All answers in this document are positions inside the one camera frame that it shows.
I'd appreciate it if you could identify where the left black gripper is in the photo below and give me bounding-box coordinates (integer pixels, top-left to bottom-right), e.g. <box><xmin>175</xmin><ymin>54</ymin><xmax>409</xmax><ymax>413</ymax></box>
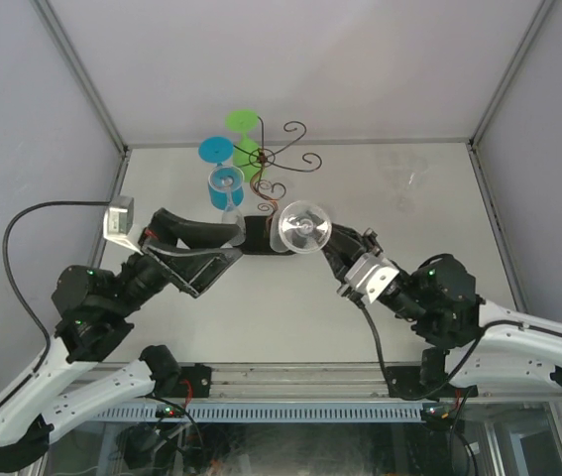
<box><xmin>110</xmin><ymin>206</ymin><xmax>245</xmax><ymax>316</ymax></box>

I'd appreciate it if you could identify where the blue plastic wine glass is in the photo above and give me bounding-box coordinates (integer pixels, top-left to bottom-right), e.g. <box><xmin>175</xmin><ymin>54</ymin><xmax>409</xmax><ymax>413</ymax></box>
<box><xmin>197</xmin><ymin>136</ymin><xmax>244</xmax><ymax>210</ymax></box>

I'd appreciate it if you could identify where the clear champagne flute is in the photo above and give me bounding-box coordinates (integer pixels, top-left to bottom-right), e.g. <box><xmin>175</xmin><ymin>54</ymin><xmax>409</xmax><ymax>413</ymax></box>
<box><xmin>208</xmin><ymin>165</ymin><xmax>246</xmax><ymax>236</ymax></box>

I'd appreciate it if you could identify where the green plastic wine glass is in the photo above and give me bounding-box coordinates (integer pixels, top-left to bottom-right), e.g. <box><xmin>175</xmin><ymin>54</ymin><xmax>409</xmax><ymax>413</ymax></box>
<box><xmin>225</xmin><ymin>109</ymin><xmax>260</xmax><ymax>181</ymax></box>

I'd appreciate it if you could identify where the copper wire wine glass rack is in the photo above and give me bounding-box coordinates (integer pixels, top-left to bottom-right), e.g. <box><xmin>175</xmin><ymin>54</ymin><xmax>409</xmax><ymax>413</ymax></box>
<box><xmin>225</xmin><ymin>109</ymin><xmax>323</xmax><ymax>256</ymax></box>

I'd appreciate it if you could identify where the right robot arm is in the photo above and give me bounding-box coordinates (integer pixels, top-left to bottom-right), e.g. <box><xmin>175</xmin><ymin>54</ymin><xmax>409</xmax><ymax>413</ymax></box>
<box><xmin>323</xmin><ymin>224</ymin><xmax>562</xmax><ymax>401</ymax></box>

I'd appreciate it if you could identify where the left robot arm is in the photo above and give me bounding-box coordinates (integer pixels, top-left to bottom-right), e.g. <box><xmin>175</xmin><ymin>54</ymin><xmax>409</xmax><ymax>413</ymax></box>
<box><xmin>0</xmin><ymin>205</ymin><xmax>242</xmax><ymax>473</ymax></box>

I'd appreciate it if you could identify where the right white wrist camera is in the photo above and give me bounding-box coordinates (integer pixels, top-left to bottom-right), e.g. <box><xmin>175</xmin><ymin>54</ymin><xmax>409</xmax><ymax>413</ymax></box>
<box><xmin>343</xmin><ymin>253</ymin><xmax>399</xmax><ymax>303</ymax></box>

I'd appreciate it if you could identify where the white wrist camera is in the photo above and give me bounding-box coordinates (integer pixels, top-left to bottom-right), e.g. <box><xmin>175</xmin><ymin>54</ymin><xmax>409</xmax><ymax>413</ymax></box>
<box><xmin>102</xmin><ymin>195</ymin><xmax>143</xmax><ymax>253</ymax></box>
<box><xmin>343</xmin><ymin>253</ymin><xmax>399</xmax><ymax>303</ymax></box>

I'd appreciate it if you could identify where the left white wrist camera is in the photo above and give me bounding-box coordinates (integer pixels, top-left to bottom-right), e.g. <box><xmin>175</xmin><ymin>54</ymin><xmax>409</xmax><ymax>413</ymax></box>
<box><xmin>102</xmin><ymin>195</ymin><xmax>143</xmax><ymax>253</ymax></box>

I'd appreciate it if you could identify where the left black camera cable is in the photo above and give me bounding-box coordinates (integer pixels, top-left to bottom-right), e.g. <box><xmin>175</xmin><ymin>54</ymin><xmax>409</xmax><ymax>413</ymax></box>
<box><xmin>2</xmin><ymin>199</ymin><xmax>113</xmax><ymax>378</ymax></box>

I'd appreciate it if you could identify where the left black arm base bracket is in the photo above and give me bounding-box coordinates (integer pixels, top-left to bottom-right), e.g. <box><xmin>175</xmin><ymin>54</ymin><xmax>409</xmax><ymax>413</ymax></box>
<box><xmin>173</xmin><ymin>363</ymin><xmax>212</xmax><ymax>399</ymax></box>

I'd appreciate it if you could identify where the aluminium front rail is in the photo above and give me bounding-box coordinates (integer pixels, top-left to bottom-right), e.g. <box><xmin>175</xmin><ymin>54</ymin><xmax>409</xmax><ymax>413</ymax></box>
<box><xmin>61</xmin><ymin>360</ymin><xmax>460</xmax><ymax>401</ymax></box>

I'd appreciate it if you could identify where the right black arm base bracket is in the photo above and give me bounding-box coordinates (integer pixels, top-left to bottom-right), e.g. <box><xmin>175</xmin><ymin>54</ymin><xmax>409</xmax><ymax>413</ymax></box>
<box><xmin>386</xmin><ymin>365</ymin><xmax>423</xmax><ymax>401</ymax></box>

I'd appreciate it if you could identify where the grey slotted cable duct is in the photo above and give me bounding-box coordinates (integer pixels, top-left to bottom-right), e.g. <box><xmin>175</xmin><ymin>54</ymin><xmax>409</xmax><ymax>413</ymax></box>
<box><xmin>89</xmin><ymin>402</ymin><xmax>426</xmax><ymax>423</ymax></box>

